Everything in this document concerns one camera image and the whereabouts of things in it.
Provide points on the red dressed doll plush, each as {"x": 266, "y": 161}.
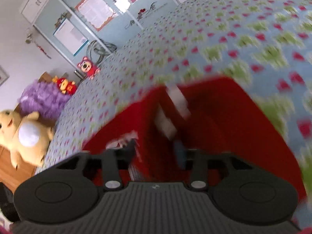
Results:
{"x": 65, "y": 86}

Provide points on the red varsity jacket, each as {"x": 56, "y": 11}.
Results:
{"x": 215, "y": 116}

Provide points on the frog and heart bedspread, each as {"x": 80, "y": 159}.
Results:
{"x": 264, "y": 45}

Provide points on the yellow bear plush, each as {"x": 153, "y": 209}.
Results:
{"x": 25, "y": 138}

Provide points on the pink strawberry bear plush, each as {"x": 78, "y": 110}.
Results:
{"x": 88, "y": 68}

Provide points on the purple fluffy cushion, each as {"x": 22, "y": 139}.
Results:
{"x": 44, "y": 98}

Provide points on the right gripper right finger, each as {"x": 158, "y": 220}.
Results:
{"x": 238, "y": 189}

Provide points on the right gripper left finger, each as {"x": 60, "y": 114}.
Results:
{"x": 70, "y": 189}

